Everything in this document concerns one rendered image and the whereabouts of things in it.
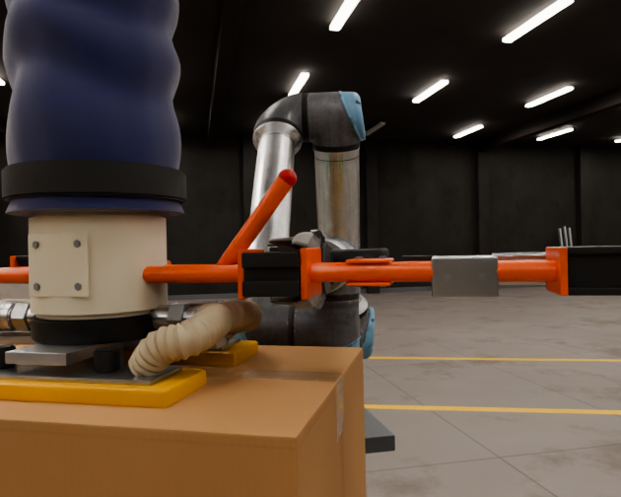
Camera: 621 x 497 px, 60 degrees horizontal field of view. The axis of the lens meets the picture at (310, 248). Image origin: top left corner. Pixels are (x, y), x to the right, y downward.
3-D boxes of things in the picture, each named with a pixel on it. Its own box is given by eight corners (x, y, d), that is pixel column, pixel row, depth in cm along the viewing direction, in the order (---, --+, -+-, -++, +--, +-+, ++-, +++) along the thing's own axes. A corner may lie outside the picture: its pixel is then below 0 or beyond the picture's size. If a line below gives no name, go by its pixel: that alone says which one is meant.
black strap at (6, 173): (-44, 199, 63) (-45, 165, 63) (82, 211, 86) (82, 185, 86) (128, 190, 58) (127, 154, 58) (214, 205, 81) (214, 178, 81)
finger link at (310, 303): (260, 323, 66) (280, 296, 75) (307, 324, 65) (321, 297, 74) (257, 300, 66) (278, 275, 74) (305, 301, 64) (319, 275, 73)
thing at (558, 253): (560, 296, 55) (559, 247, 55) (545, 290, 62) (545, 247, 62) (652, 296, 53) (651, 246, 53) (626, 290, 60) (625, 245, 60)
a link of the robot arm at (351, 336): (299, 356, 102) (298, 291, 102) (360, 356, 101) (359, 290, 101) (294, 368, 92) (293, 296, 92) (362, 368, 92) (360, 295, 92)
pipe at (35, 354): (-89, 360, 63) (-91, 312, 63) (56, 328, 88) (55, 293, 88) (174, 370, 56) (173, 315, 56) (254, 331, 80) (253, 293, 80)
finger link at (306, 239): (256, 245, 66) (277, 263, 74) (304, 245, 64) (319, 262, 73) (258, 221, 66) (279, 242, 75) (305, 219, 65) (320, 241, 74)
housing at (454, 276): (432, 298, 59) (431, 256, 59) (432, 293, 65) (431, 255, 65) (499, 298, 57) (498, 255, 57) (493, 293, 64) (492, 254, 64)
